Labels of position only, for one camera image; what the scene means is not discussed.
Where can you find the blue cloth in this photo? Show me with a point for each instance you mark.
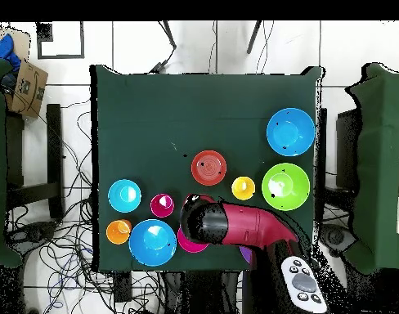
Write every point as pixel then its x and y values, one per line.
pixel 3 49

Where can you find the large blue bowl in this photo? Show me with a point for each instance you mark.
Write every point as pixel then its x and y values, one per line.
pixel 152 242
pixel 291 131

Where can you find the small blue bowl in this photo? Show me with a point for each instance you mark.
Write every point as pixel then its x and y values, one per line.
pixel 124 195

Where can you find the cardboard box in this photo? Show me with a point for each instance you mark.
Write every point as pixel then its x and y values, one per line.
pixel 27 88

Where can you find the yellow cup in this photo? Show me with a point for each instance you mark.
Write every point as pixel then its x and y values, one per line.
pixel 243 188

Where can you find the crimson small bowl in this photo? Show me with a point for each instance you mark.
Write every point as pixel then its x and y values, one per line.
pixel 189 247

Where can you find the black tripod leg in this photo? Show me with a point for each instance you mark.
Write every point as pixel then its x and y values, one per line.
pixel 169 34
pixel 254 36

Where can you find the crimson cup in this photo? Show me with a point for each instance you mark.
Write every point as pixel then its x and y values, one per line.
pixel 162 205

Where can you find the orange cup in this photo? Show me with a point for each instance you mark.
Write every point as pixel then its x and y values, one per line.
pixel 118 231

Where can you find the black power brick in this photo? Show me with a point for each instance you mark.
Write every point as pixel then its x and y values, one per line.
pixel 122 286

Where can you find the black power adapter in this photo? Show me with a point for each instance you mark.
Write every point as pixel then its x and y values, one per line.
pixel 158 67

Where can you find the black bench frame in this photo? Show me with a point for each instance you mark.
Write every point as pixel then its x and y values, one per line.
pixel 54 147

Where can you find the orange bowl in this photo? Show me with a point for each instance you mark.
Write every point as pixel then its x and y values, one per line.
pixel 208 167

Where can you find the grey stand base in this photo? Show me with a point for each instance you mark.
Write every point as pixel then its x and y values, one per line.
pixel 337 237

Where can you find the large green bowl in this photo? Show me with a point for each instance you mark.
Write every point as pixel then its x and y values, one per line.
pixel 286 186

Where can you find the black equipment box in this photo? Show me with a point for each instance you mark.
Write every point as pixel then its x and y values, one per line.
pixel 348 147

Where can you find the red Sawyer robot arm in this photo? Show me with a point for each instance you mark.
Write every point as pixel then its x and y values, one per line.
pixel 245 225

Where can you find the large purple bowl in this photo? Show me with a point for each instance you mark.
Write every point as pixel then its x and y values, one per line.
pixel 246 254

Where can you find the dark green tablecloth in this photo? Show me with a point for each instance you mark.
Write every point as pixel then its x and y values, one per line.
pixel 199 108

